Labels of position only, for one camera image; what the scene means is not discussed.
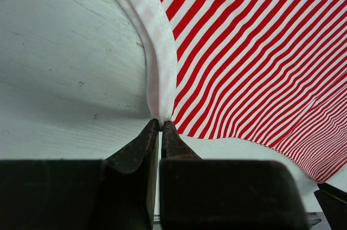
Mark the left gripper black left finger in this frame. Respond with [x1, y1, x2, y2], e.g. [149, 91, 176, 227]
[1, 119, 159, 229]

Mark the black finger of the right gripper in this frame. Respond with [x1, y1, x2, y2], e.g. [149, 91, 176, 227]
[314, 183, 347, 230]

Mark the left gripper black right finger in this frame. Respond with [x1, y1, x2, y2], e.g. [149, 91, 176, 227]
[159, 122, 306, 226]

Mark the red white striped tank top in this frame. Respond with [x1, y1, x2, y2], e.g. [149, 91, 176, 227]
[116, 0, 346, 182]

